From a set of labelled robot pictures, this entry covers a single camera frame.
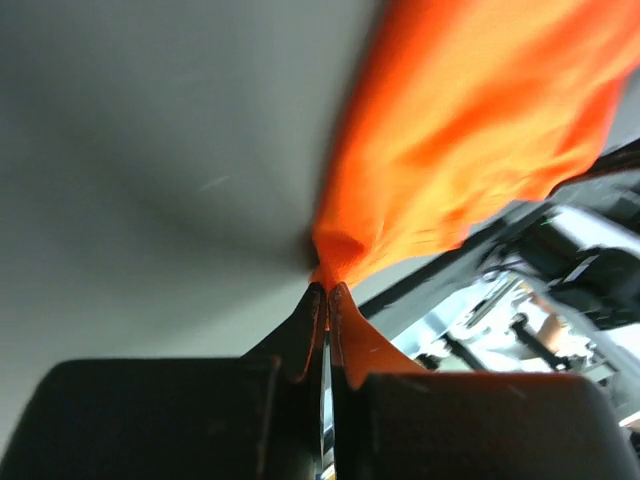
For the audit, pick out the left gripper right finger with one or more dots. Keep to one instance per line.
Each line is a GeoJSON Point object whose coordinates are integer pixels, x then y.
{"type": "Point", "coordinates": [360, 357]}

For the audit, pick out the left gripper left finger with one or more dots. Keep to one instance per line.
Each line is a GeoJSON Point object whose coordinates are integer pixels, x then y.
{"type": "Point", "coordinates": [294, 445]}

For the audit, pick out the orange t shirt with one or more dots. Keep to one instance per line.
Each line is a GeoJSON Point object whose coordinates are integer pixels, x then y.
{"type": "Point", "coordinates": [460, 108]}

